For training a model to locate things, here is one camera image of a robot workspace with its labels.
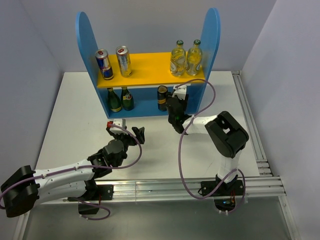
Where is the black yellow can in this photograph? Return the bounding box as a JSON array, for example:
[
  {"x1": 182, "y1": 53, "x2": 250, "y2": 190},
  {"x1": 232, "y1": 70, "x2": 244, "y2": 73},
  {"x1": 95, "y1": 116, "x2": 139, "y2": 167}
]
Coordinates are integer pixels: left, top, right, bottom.
[{"x1": 157, "y1": 85, "x2": 168, "y2": 112}]

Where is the clear bottle green cap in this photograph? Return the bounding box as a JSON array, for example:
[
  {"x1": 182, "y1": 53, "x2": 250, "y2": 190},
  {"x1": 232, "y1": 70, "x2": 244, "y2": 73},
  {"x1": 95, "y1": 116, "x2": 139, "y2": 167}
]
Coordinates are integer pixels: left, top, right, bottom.
[{"x1": 169, "y1": 40, "x2": 187, "y2": 77}]

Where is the clear yellow glass bottle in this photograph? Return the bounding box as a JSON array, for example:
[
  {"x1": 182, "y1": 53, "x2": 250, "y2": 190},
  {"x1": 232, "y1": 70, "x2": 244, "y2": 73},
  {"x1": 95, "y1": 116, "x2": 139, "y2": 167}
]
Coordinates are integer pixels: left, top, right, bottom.
[{"x1": 186, "y1": 39, "x2": 203, "y2": 76}]

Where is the blue silver Red Bull can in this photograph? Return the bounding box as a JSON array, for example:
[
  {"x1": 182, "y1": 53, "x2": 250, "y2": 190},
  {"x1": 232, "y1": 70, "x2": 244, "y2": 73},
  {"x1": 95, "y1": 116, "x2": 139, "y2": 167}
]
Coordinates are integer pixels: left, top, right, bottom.
[{"x1": 95, "y1": 49, "x2": 114, "y2": 80}]

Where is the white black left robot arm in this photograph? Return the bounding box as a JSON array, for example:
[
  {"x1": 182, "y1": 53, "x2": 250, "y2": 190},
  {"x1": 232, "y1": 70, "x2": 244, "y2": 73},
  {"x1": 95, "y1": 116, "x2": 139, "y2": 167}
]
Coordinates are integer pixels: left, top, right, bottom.
[{"x1": 0, "y1": 124, "x2": 145, "y2": 218}]

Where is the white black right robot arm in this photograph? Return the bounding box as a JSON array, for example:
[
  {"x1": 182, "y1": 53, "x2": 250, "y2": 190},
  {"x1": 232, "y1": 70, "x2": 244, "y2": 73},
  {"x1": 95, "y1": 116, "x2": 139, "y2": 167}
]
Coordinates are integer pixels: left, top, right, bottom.
[{"x1": 166, "y1": 93, "x2": 249, "y2": 195}]

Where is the blue and yellow shelf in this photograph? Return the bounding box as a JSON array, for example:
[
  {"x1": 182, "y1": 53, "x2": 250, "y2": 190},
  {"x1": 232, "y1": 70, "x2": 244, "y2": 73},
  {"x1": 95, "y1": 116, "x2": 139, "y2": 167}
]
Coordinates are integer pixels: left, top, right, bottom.
[{"x1": 75, "y1": 8, "x2": 221, "y2": 119}]

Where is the green Perrier bottle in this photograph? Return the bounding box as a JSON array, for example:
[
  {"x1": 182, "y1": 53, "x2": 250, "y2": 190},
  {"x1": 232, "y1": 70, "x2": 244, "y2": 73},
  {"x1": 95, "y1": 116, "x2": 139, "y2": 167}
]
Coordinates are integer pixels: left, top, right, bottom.
[{"x1": 121, "y1": 87, "x2": 135, "y2": 111}]

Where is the dark green glass bottle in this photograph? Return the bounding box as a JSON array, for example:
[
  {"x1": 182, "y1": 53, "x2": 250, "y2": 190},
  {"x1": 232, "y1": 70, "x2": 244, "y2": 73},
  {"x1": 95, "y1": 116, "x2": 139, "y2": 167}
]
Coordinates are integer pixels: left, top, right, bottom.
[{"x1": 107, "y1": 87, "x2": 122, "y2": 113}]

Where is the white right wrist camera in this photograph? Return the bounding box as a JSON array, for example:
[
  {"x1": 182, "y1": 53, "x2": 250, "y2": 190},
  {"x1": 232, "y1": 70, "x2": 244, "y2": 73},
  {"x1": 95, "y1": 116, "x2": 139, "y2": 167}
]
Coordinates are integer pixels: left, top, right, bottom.
[{"x1": 172, "y1": 84, "x2": 187, "y2": 100}]

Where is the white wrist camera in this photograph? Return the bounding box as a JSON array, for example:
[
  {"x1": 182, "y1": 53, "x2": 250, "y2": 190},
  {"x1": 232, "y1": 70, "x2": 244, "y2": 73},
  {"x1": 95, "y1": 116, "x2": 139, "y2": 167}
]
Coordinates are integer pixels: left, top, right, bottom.
[
  {"x1": 106, "y1": 118, "x2": 127, "y2": 135},
  {"x1": 172, "y1": 84, "x2": 187, "y2": 100}
]

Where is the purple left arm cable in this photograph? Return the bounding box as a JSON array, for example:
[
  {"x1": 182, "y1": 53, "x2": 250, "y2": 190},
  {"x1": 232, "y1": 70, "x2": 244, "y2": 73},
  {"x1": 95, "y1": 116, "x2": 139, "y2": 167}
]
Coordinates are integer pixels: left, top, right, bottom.
[{"x1": 0, "y1": 124, "x2": 143, "y2": 221}]

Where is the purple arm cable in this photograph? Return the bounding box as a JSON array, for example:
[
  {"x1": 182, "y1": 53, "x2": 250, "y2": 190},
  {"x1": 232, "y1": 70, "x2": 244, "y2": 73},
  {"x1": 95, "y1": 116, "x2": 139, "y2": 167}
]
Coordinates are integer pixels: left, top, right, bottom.
[
  {"x1": 0, "y1": 124, "x2": 143, "y2": 221},
  {"x1": 174, "y1": 78, "x2": 247, "y2": 216}
]

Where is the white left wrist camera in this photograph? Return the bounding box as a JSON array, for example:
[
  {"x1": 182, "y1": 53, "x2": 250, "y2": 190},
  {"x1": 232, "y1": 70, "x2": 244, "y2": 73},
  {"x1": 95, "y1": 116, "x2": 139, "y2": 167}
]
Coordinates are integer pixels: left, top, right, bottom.
[{"x1": 106, "y1": 118, "x2": 127, "y2": 135}]

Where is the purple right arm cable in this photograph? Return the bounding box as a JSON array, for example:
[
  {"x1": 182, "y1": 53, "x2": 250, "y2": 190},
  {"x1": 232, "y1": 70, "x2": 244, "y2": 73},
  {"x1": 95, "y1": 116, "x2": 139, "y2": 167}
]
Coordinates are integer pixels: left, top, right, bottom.
[{"x1": 174, "y1": 78, "x2": 247, "y2": 216}]

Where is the aluminium rail frame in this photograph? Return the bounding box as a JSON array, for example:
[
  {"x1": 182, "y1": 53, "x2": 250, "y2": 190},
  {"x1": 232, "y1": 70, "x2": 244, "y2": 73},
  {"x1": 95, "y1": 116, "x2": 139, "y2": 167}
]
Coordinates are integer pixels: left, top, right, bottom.
[{"x1": 13, "y1": 71, "x2": 300, "y2": 240}]

